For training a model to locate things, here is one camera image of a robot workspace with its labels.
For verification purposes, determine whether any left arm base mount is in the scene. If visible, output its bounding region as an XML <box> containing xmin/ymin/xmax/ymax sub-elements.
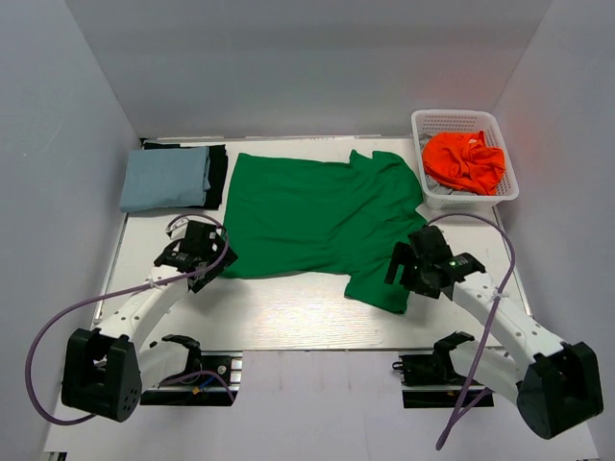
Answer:
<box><xmin>140</xmin><ymin>352</ymin><xmax>243</xmax><ymax>407</ymax></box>

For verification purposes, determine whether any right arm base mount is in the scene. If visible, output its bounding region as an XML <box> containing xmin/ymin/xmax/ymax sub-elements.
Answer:
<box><xmin>392</xmin><ymin>331</ymin><xmax>474</xmax><ymax>409</ymax></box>

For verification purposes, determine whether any orange t shirt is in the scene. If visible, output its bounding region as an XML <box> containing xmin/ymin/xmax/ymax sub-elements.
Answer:
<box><xmin>421</xmin><ymin>131</ymin><xmax>506</xmax><ymax>196</ymax></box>

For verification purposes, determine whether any green t shirt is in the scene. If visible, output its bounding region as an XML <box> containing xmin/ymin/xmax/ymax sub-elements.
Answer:
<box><xmin>223</xmin><ymin>151</ymin><xmax>426</xmax><ymax>314</ymax></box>

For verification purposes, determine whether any folded black t shirt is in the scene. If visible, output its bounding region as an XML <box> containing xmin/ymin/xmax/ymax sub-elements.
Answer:
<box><xmin>143</xmin><ymin>143</ymin><xmax>229</xmax><ymax>210</ymax></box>

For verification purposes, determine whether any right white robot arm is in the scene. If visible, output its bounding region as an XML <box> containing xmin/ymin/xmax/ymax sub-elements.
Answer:
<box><xmin>385</xmin><ymin>226</ymin><xmax>604</xmax><ymax>440</ymax></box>

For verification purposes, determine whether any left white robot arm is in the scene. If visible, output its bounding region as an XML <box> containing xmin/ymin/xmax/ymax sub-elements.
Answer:
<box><xmin>61</xmin><ymin>217</ymin><xmax>237</xmax><ymax>423</ymax></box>

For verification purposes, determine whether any folded light blue t shirt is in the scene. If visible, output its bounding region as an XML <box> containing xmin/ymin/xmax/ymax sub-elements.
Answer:
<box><xmin>120</xmin><ymin>147</ymin><xmax>210</xmax><ymax>212</ymax></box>

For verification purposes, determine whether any grey garment in basket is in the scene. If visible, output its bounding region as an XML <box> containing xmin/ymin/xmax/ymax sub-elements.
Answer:
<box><xmin>418</xmin><ymin>133</ymin><xmax>474</xmax><ymax>196</ymax></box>

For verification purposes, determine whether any white plastic basket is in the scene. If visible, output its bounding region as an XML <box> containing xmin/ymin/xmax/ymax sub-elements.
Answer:
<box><xmin>411</xmin><ymin>109</ymin><xmax>519</xmax><ymax>210</ymax></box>

